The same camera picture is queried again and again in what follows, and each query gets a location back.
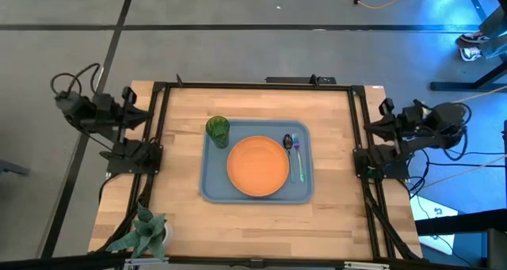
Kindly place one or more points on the white plant pot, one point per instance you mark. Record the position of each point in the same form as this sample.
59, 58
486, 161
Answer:
169, 234

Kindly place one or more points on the green ribbed glass cup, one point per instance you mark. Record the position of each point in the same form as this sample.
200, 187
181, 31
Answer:
218, 126

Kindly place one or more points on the black aluminium table frame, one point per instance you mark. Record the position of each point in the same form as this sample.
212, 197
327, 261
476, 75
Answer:
257, 85

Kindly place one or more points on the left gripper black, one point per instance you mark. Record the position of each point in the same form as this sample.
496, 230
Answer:
107, 111

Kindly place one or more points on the dark grey box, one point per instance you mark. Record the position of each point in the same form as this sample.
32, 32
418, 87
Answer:
497, 250

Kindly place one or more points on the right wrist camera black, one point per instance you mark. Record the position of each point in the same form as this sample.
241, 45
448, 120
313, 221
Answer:
386, 107

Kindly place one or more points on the green succulent plant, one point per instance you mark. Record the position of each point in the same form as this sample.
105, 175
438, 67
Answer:
146, 232

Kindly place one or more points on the orange round plate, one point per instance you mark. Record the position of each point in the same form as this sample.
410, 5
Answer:
257, 167

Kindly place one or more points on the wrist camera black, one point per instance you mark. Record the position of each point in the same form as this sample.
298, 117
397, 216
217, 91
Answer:
386, 107
129, 96

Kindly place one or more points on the person's leg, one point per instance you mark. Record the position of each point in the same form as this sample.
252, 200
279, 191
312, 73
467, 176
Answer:
495, 22
495, 48

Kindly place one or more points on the long black bar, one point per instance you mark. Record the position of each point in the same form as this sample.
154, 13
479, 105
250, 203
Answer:
59, 264

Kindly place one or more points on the black beam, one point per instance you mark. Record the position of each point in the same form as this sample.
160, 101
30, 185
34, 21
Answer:
467, 222

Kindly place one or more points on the person's shoe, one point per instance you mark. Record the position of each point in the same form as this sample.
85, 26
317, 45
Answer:
473, 38
470, 54

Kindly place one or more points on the silver bracket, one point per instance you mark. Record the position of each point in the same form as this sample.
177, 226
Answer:
146, 262
366, 265

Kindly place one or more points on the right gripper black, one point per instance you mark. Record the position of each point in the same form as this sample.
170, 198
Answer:
408, 121

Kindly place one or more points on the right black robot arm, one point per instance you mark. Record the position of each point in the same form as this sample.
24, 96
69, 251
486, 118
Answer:
447, 115

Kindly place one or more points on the grey floor object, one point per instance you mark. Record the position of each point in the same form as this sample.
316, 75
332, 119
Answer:
12, 168

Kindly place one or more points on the white sheet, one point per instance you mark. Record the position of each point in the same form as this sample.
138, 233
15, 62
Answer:
424, 210

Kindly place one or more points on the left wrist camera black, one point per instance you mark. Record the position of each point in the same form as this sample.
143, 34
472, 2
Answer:
129, 96

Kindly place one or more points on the iridescent metal fork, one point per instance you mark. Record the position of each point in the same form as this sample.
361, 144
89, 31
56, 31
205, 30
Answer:
295, 140

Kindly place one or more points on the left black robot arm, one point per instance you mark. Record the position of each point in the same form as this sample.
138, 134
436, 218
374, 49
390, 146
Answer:
79, 105

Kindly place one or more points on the blue-grey plastic tray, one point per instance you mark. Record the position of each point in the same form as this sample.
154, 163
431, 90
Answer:
216, 179

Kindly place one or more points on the black mounting bar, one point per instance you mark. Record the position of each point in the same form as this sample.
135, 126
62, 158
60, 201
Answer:
293, 80

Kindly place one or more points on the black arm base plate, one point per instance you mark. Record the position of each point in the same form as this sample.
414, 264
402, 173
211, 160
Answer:
398, 171
119, 165

